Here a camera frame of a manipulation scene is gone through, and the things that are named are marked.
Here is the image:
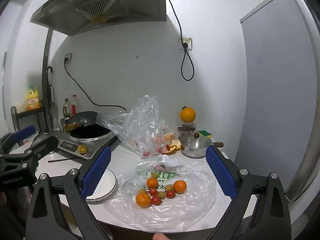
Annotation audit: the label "large orange with leaf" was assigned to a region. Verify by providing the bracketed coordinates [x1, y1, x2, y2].
[180, 106, 197, 123]

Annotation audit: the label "grey vertical pipe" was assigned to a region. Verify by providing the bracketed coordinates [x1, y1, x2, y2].
[41, 30, 54, 133]

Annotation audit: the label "yellow detergent bottle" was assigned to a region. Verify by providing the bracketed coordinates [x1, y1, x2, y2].
[26, 86, 43, 111]

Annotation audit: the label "white plate with dark rim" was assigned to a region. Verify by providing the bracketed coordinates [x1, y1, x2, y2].
[86, 167, 117, 202]

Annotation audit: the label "black shelf rack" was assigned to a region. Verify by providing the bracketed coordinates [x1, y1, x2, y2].
[10, 106, 47, 133]

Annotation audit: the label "silver induction cooker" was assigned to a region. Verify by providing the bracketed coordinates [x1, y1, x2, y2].
[56, 124, 118, 160]

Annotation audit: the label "orange peels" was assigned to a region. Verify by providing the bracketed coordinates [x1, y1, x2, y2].
[165, 139, 182, 154]

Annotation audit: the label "clear box of dark fruit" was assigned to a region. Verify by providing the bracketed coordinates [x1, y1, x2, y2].
[176, 122, 197, 133]

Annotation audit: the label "grey door panel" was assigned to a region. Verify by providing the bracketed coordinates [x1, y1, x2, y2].
[239, 0, 319, 203]

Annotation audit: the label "black hook-handled umbrella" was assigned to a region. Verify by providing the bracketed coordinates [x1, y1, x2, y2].
[46, 66, 59, 129]

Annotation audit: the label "clear crumpled plastic bag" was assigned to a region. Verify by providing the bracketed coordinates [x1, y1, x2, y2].
[96, 94, 182, 159]

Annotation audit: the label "black cooker power cord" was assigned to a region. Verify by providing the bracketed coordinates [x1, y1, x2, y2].
[64, 59, 127, 111]

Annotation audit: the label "steel pot with lid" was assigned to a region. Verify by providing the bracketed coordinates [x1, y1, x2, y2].
[179, 132, 224, 159]

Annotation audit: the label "black wok with wooden handle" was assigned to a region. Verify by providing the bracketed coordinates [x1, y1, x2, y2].
[64, 111, 100, 132]

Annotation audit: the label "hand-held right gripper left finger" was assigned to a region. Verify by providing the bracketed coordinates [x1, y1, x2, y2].
[25, 146, 113, 240]

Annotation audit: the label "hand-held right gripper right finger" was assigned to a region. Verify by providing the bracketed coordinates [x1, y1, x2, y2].
[205, 145, 292, 240]

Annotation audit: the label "black looped power cord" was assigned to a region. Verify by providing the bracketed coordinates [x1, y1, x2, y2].
[166, 0, 195, 81]

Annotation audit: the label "black chopstick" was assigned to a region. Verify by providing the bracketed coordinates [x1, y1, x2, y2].
[47, 157, 82, 163]

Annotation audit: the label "steel wall rail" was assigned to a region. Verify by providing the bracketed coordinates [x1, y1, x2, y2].
[2, 52, 8, 123]

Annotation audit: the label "green-printed plastic bag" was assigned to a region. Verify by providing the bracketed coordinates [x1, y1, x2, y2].
[103, 154, 217, 232]

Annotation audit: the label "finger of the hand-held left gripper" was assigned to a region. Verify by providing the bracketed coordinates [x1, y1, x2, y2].
[0, 125, 36, 153]
[24, 135, 58, 165]

